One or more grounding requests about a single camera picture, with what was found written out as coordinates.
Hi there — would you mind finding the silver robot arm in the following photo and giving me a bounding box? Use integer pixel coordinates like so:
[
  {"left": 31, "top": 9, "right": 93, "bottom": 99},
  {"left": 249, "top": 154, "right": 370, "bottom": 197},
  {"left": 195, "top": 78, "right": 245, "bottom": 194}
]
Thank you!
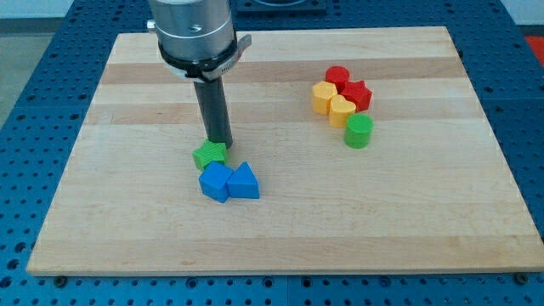
[{"left": 148, "top": 0, "right": 252, "bottom": 82}]

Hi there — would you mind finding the blue triangle block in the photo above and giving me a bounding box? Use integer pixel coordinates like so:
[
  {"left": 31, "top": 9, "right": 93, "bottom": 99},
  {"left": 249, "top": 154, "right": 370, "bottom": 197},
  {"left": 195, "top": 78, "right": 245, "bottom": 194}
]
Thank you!
[{"left": 227, "top": 161, "right": 260, "bottom": 199}]

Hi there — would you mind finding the green star block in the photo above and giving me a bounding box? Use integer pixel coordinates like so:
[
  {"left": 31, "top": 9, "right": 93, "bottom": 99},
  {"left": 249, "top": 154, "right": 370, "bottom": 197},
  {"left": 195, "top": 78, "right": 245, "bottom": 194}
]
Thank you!
[{"left": 192, "top": 140, "right": 229, "bottom": 171}]

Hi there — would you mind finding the blue cube block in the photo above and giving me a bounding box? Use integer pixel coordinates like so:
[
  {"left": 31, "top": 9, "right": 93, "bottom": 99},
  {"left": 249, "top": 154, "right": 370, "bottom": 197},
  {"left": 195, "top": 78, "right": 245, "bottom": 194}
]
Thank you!
[{"left": 199, "top": 161, "right": 234, "bottom": 203}]

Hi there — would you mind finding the yellow pentagon block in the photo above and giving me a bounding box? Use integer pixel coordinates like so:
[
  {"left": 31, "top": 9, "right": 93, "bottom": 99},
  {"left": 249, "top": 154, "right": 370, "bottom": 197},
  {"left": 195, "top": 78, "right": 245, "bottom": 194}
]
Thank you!
[{"left": 311, "top": 81, "right": 337, "bottom": 115}]

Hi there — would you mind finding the yellow heart block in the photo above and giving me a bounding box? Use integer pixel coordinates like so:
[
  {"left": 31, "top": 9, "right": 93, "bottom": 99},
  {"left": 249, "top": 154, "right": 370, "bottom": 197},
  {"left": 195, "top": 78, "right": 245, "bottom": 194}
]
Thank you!
[{"left": 328, "top": 94, "right": 356, "bottom": 128}]

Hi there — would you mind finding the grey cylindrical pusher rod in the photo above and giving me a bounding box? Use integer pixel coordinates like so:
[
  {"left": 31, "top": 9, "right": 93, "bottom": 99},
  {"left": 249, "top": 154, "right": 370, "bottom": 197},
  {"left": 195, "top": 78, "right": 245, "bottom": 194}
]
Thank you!
[{"left": 194, "top": 77, "right": 233, "bottom": 149}]

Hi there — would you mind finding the green cylinder block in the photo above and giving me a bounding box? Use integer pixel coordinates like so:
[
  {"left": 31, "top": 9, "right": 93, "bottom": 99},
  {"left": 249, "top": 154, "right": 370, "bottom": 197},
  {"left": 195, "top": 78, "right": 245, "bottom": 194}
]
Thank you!
[{"left": 343, "top": 113, "right": 374, "bottom": 149}]

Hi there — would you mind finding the red cylinder block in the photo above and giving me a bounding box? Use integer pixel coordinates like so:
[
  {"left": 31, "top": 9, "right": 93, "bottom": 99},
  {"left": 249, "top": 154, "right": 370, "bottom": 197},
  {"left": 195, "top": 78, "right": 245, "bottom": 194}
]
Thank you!
[{"left": 325, "top": 65, "right": 350, "bottom": 93}]

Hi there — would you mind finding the red star block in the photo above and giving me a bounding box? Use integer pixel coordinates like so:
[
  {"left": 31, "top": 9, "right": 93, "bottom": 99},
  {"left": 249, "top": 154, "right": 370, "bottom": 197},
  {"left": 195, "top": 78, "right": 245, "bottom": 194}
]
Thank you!
[{"left": 341, "top": 81, "right": 372, "bottom": 112}]

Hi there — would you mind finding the wooden board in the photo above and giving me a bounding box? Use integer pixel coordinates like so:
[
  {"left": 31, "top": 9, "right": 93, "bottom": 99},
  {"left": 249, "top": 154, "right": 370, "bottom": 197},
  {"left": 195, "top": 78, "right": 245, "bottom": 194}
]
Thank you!
[{"left": 27, "top": 26, "right": 543, "bottom": 276}]

